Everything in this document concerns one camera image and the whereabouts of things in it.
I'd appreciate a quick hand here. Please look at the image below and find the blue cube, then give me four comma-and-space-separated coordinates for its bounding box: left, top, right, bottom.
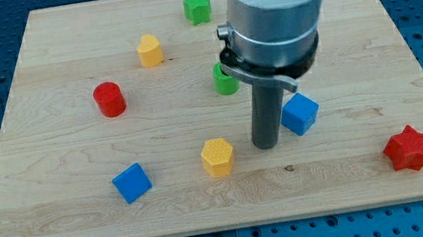
111, 162, 153, 204
281, 93, 319, 136

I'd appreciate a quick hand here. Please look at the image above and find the light wooden board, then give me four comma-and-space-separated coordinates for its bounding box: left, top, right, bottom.
0, 0, 423, 237

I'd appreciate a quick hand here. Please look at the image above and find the red star block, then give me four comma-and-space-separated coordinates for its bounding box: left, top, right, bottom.
383, 125, 423, 171

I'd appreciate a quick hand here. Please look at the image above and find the yellow heart block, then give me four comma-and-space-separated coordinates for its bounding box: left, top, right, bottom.
136, 34, 164, 68

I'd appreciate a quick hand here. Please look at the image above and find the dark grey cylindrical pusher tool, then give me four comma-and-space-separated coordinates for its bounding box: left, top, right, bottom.
251, 85, 283, 150

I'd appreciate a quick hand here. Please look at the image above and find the red cylinder block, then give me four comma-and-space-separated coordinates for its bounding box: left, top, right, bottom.
92, 81, 127, 118

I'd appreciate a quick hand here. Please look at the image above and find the yellow hexagon block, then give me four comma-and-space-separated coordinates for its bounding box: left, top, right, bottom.
201, 137, 234, 178

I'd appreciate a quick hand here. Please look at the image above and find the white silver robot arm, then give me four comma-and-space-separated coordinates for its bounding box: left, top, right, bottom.
217, 0, 322, 92

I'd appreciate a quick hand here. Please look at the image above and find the green star block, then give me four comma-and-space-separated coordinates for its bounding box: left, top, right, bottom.
182, 0, 211, 25

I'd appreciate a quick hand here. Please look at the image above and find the green cylinder block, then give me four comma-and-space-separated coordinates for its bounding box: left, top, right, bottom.
212, 62, 240, 96

